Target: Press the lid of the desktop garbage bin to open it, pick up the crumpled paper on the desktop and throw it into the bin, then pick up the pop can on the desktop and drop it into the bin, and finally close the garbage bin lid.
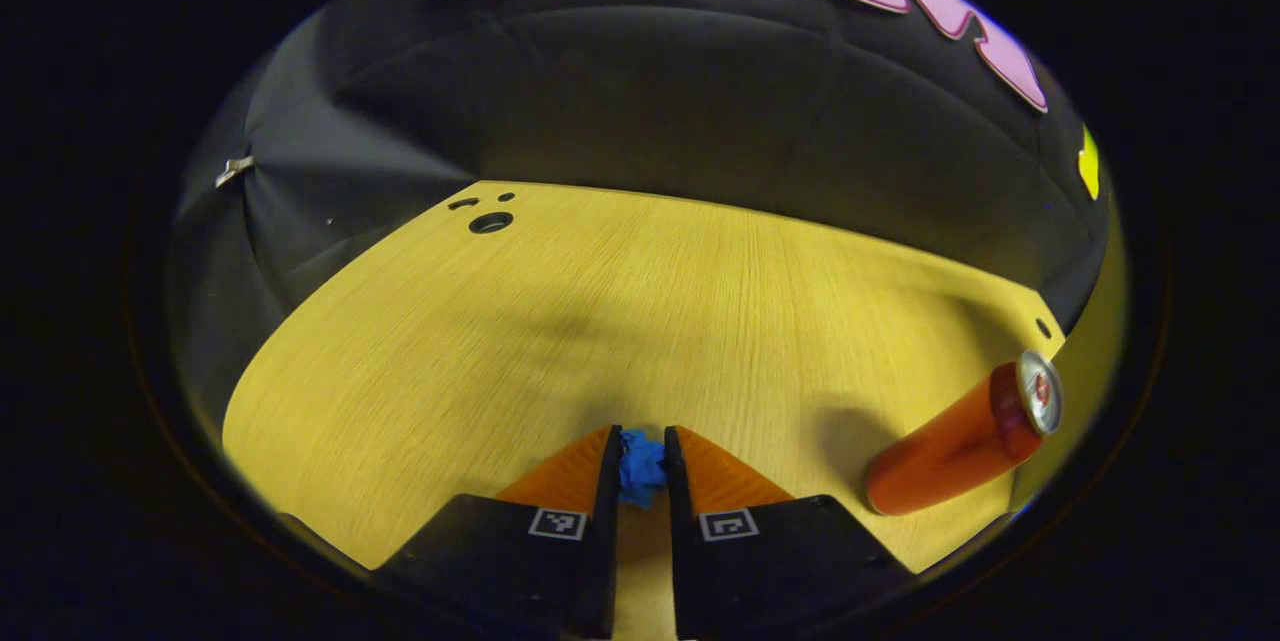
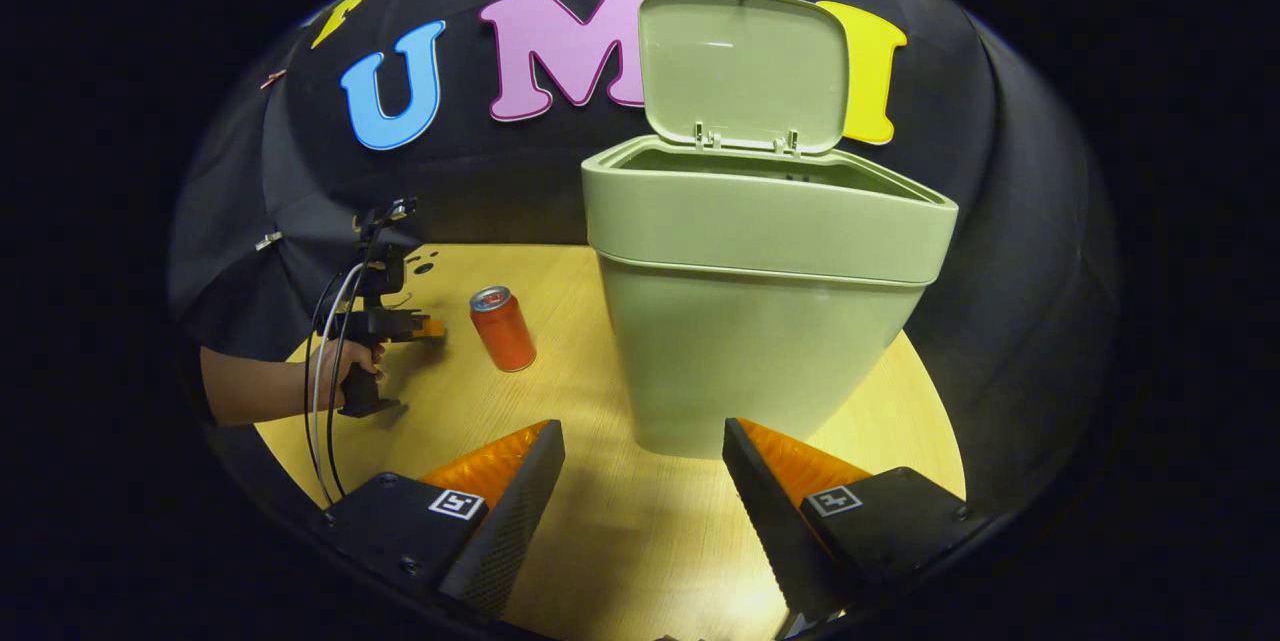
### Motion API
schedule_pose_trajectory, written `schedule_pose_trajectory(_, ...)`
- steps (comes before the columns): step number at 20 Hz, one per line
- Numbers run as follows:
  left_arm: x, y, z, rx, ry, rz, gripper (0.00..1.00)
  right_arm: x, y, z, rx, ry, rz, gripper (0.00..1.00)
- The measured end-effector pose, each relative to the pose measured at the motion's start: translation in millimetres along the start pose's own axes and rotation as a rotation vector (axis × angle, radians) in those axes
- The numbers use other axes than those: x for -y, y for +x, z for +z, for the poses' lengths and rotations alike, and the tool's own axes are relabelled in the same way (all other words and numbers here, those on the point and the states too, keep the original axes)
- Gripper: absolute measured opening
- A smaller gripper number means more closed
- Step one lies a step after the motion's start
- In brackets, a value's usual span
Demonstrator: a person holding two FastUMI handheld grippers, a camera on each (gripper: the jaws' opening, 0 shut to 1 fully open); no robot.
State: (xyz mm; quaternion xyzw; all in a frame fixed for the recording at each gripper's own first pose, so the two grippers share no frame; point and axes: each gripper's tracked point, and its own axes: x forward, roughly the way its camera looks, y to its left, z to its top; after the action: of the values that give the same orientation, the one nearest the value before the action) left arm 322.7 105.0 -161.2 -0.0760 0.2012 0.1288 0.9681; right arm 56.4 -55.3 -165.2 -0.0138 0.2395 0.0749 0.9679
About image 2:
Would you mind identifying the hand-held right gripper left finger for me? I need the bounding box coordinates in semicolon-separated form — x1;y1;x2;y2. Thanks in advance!
325;419;566;619

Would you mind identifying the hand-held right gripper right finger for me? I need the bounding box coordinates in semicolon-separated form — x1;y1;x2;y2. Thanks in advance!
722;418;976;622

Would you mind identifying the orange pop can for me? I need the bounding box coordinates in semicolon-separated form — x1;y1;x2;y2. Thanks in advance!
469;286;537;373

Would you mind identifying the green desktop garbage bin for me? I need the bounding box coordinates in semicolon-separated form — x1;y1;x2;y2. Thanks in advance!
581;0;959;459

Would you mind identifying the wooden desktop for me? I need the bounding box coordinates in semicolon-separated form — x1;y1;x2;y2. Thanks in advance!
255;243;967;640

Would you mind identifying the black backdrop cloth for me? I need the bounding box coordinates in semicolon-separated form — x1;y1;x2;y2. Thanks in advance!
168;0;1116;512

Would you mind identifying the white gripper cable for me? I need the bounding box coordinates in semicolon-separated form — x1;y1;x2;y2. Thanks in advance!
312;264;366;507

